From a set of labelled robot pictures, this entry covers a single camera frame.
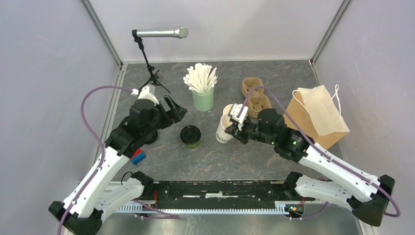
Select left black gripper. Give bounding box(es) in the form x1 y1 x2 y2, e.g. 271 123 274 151
142 94 187 137

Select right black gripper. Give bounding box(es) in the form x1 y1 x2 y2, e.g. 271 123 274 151
224 116 276 145

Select stack of white paper cups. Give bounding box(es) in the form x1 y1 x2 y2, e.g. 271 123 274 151
216 104 233 143

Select black plastic cup lid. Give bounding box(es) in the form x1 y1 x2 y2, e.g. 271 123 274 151
180 125 202 145

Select green paper coffee cup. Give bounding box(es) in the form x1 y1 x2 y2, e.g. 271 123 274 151
186 142 200 150

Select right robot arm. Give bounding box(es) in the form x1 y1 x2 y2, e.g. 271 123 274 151
225 104 395 227

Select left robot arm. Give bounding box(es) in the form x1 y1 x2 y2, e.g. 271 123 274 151
48 95 187 235

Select green straw holder cup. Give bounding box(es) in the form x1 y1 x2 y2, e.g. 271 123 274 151
192 88 214 112

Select brown cardboard cup carrier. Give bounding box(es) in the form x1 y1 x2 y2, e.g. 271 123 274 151
241 77 272 118

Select black tripod mic stand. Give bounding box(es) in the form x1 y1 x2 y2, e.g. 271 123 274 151
134 37 171 94

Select stacked spare black lids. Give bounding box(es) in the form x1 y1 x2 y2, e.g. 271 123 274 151
144 130 158 145

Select white paper straws bundle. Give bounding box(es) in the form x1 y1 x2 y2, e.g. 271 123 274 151
183 63 218 94

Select red and blue block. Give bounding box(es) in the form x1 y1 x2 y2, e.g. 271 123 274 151
130 148 146 165

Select silver microphone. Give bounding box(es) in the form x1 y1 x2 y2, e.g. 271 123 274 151
132 26 188 39

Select brown paper bag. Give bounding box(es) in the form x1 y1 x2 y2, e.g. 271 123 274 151
283 84 350 149

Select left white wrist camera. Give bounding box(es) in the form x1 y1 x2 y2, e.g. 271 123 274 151
131 84 159 105

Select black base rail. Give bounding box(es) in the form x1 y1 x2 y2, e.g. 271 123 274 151
137 180 314 210

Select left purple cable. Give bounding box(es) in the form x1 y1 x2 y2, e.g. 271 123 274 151
56 85 181 235

